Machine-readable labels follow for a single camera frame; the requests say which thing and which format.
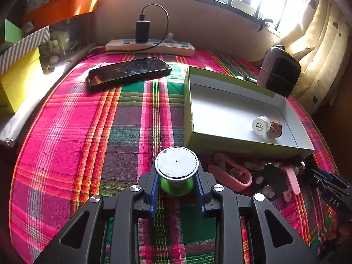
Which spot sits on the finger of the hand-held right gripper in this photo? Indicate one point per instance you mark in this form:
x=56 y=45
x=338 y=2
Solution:
x=327 y=175
x=334 y=199

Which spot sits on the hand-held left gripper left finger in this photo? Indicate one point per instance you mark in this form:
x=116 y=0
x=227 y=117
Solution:
x=154 y=192

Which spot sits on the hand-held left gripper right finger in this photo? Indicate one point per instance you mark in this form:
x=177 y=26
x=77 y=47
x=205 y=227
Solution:
x=198 y=192

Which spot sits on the green spool with white top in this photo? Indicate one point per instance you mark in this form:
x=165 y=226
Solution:
x=176 y=162

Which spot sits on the green cardboard box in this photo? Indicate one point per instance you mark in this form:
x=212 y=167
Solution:
x=225 y=110

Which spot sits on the black disc with silver dots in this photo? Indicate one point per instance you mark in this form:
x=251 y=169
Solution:
x=271 y=176

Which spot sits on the brown walnut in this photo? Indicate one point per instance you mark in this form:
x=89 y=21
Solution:
x=276 y=129

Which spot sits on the small clear round jar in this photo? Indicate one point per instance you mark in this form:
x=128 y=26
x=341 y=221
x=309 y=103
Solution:
x=261 y=125

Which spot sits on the pink green plaid blanket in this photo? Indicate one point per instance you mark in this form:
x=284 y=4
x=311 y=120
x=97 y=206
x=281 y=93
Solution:
x=82 y=129

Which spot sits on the black and white heater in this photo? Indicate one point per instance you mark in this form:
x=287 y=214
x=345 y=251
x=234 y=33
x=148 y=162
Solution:
x=283 y=71

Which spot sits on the small metal cylinder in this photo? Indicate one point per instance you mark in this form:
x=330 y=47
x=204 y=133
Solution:
x=251 y=79

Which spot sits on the black smartphone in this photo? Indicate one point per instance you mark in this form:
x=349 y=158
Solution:
x=129 y=71

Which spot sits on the cream heart print curtain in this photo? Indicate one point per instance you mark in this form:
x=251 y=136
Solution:
x=316 y=46

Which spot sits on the white power strip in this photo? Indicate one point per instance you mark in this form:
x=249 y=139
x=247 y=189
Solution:
x=178 y=49

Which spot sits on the white plug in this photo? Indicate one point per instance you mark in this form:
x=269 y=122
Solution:
x=170 y=38

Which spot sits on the black charger adapter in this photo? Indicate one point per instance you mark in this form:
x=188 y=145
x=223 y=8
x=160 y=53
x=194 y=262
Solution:
x=143 y=31

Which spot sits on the black window hook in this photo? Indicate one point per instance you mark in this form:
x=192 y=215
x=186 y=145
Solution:
x=262 y=24

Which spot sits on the yellow box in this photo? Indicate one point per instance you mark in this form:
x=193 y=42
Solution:
x=19 y=79

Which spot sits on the clear storage container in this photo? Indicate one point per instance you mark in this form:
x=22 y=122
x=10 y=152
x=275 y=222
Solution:
x=66 y=38

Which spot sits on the striped box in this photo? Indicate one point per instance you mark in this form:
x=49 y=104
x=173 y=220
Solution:
x=24 y=46

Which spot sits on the orange tray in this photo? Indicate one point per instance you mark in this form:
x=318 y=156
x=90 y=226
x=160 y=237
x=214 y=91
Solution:
x=63 y=8

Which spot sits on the green box lid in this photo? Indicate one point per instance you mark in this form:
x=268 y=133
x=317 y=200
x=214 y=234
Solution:
x=12 y=31

